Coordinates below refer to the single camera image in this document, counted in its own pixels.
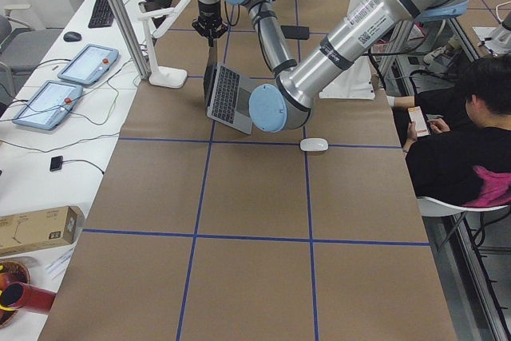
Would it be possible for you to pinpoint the white computer mouse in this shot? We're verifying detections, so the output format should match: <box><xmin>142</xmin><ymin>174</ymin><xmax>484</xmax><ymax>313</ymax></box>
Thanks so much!
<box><xmin>299</xmin><ymin>137</ymin><xmax>329</xmax><ymax>152</ymax></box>

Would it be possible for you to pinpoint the grey laptop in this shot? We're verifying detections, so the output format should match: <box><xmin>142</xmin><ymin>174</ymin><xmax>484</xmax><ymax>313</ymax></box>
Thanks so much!
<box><xmin>204</xmin><ymin>42</ymin><xmax>259</xmax><ymax>134</ymax></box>

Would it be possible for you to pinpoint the white desk lamp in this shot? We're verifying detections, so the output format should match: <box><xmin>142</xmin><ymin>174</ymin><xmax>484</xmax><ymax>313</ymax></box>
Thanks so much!
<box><xmin>137</xmin><ymin>0</ymin><xmax>192</xmax><ymax>89</ymax></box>

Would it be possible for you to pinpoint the black desk mouse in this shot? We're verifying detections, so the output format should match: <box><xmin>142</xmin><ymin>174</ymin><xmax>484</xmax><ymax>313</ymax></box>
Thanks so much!
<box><xmin>63</xmin><ymin>31</ymin><xmax>82</xmax><ymax>42</ymax></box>

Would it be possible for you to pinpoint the seated person in black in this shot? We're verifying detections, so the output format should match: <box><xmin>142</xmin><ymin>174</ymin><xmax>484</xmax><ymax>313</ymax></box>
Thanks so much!
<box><xmin>387</xmin><ymin>55</ymin><xmax>510</xmax><ymax>208</ymax></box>

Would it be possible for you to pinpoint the teach pendant tablet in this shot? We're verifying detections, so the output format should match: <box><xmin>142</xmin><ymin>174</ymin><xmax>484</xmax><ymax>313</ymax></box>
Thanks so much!
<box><xmin>57</xmin><ymin>44</ymin><xmax>119</xmax><ymax>86</ymax></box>
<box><xmin>13</xmin><ymin>81</ymin><xmax>83</xmax><ymax>131</ymax></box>

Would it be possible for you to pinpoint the black keyboard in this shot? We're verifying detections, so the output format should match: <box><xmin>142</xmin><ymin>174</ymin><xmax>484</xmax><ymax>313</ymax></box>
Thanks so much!
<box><xmin>88</xmin><ymin>0</ymin><xmax>114</xmax><ymax>29</ymax></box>

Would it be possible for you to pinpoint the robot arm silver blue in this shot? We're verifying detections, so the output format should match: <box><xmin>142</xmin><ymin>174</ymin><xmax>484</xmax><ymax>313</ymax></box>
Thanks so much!
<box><xmin>248</xmin><ymin>0</ymin><xmax>468</xmax><ymax>133</ymax></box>
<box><xmin>192</xmin><ymin>0</ymin><xmax>297</xmax><ymax>76</ymax></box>

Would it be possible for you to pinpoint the lower teach pendant tablet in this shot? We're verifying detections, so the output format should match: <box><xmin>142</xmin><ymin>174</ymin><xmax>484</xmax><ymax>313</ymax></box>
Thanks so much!
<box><xmin>13</xmin><ymin>81</ymin><xmax>83</xmax><ymax>131</ymax></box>

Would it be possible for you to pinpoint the cardboard box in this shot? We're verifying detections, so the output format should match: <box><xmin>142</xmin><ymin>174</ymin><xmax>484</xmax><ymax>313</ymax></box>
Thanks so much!
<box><xmin>1</xmin><ymin>206</ymin><xmax>84</xmax><ymax>256</ymax></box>

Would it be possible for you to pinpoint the upper teach pendant tablet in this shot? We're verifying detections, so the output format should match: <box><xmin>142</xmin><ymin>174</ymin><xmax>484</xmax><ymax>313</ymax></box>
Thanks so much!
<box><xmin>57</xmin><ymin>44</ymin><xmax>119</xmax><ymax>86</ymax></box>

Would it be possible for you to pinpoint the red cup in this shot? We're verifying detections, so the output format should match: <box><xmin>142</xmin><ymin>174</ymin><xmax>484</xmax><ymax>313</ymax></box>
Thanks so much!
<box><xmin>1</xmin><ymin>282</ymin><xmax>56</xmax><ymax>314</ymax></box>

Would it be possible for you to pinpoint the white chair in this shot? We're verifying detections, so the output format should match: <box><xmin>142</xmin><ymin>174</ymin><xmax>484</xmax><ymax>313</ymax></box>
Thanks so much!
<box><xmin>417</xmin><ymin>196</ymin><xmax>509</xmax><ymax>252</ymax></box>

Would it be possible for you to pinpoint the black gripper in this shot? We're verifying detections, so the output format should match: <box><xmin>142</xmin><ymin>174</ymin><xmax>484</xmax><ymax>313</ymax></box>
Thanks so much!
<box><xmin>192</xmin><ymin>4</ymin><xmax>228</xmax><ymax>48</ymax></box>

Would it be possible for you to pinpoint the aluminium frame post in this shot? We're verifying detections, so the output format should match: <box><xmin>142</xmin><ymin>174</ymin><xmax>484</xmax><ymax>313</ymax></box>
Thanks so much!
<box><xmin>108</xmin><ymin>0</ymin><xmax>150</xmax><ymax>80</ymax></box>

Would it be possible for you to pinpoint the black mouse pad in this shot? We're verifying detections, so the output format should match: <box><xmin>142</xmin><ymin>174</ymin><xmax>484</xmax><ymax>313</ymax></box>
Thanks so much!
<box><xmin>281</xmin><ymin>26</ymin><xmax>310</xmax><ymax>40</ymax></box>

